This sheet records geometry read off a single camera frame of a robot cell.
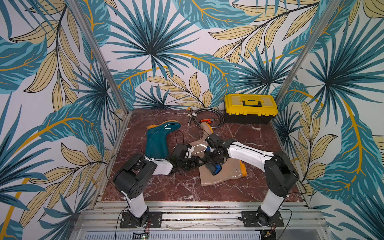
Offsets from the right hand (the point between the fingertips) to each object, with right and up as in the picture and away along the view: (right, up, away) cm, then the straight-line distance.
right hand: (208, 160), depth 90 cm
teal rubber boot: (-33, +11, +8) cm, 36 cm away
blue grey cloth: (+2, -1, -6) cm, 6 cm away
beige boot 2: (+14, -5, 0) cm, 14 cm away
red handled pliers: (+3, +25, +24) cm, 34 cm away
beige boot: (-5, +8, +5) cm, 11 cm away
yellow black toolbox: (+29, +33, +14) cm, 46 cm away
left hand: (-4, -2, -1) cm, 5 cm away
